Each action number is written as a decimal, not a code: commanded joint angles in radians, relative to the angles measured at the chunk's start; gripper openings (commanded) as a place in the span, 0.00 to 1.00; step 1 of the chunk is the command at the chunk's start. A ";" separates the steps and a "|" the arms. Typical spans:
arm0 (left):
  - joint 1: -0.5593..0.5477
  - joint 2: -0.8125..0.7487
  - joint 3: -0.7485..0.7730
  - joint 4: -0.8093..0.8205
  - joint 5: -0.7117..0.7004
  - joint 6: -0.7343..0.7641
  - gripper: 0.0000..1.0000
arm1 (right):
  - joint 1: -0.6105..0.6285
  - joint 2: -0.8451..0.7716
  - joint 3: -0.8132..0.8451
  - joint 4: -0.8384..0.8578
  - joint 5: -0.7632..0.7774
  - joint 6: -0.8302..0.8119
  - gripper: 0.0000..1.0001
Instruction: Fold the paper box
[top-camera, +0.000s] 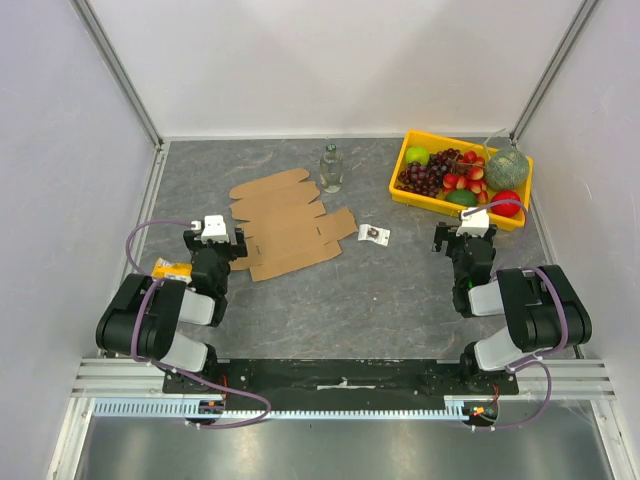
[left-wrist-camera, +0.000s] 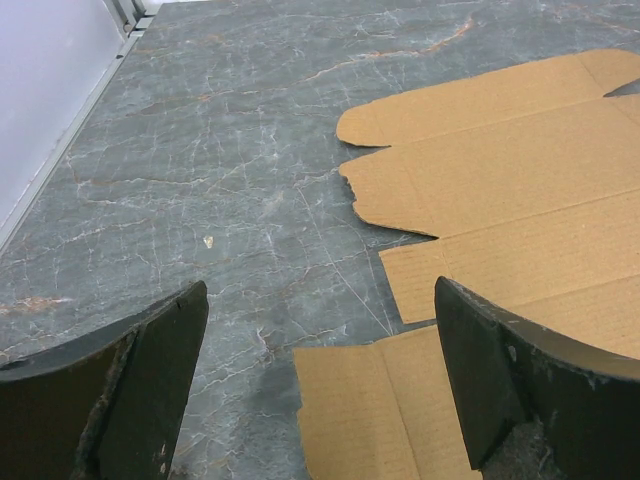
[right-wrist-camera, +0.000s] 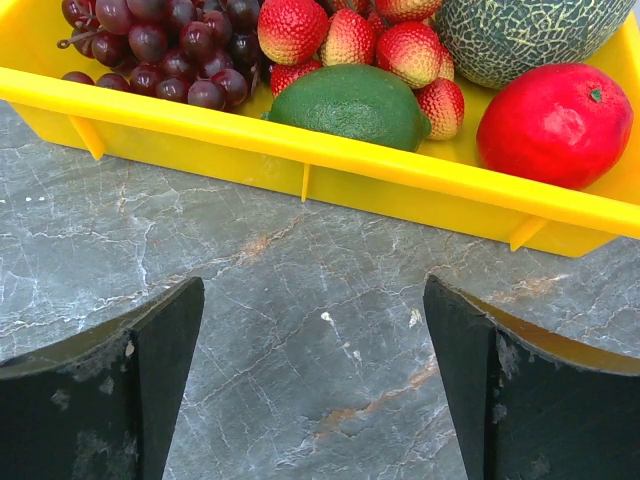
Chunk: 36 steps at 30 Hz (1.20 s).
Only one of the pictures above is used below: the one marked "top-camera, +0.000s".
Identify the brown cardboard box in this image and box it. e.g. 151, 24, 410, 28
229, 168, 357, 282

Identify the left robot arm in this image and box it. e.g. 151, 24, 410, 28
95, 223, 247, 393

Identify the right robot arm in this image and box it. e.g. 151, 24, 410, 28
432, 222, 592, 394

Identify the red apple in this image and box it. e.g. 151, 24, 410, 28
491, 190, 521, 218

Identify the green avocado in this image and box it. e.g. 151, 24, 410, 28
445, 189, 478, 207

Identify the yellow snack packet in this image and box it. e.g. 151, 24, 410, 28
151, 258, 192, 284

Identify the dark purple grape bunch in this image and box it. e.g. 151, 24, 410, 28
396, 149, 448, 198

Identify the red cherry cluster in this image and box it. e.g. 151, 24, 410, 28
442, 149, 489, 205

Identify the green netted melon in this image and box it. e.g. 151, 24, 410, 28
484, 149, 530, 190

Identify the small white packet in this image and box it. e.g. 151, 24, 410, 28
358, 224, 390, 247

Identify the green apple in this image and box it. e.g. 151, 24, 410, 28
404, 146, 430, 165

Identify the clear glass bottle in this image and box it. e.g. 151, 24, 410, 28
320, 144, 344, 193

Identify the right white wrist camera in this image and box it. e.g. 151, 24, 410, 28
456, 208, 490, 237

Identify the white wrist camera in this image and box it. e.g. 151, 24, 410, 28
191, 215, 229, 243
456, 208, 490, 237

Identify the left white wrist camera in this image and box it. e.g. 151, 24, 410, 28
191, 215, 229, 243

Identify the white cable duct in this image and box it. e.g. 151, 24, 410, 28
93, 398, 469, 421

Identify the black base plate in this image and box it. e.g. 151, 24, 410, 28
162, 357, 521, 405

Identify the aluminium frame rail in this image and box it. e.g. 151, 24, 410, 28
71, 358, 616, 400

